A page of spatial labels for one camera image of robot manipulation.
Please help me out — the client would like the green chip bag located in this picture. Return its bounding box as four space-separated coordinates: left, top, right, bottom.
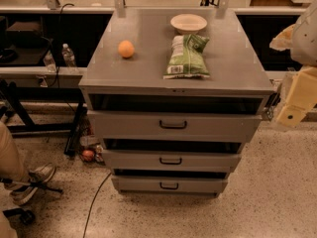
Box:
163 34 210 79

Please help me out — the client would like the grey sneaker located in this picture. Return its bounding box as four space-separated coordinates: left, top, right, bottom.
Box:
9 163 57 206

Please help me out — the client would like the grey bottom drawer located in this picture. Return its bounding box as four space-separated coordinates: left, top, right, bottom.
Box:
112 176 228 194

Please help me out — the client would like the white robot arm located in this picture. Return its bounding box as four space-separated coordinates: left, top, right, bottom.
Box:
269 1 317 128

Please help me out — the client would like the black floor cable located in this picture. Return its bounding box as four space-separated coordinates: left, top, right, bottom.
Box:
82 172 113 238

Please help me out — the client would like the black chair caster base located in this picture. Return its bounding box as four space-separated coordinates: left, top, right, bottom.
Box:
3 208 36 225

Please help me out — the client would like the grey drawer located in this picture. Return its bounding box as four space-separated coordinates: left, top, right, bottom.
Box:
102 150 241 173
112 176 228 194
88 111 262 143

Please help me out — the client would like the clear water bottle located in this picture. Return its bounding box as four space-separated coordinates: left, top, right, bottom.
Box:
61 44 77 71
44 52 56 73

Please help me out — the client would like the orange fruit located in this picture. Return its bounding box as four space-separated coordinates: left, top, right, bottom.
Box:
118 41 135 59

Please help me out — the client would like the grey middle drawer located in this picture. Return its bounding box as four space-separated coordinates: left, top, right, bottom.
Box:
102 150 241 173

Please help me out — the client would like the beige shallow bowl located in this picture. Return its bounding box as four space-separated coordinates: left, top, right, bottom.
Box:
170 14 207 35

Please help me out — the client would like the red can on floor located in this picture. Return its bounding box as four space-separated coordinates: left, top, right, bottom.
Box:
81 150 95 162

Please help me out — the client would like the grey metal drawer cabinet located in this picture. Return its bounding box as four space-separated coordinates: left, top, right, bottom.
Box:
78 7 275 198

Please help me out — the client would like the khaki trouser leg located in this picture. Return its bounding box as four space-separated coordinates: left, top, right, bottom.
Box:
0 122 29 181

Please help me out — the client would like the black table leg frame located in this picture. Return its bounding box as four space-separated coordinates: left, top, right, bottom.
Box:
0 79 86 157

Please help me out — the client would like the grey top drawer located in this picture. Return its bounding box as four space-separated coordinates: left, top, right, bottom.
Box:
88 111 262 143

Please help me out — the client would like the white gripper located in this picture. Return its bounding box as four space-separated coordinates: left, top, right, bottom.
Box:
275 65 317 127

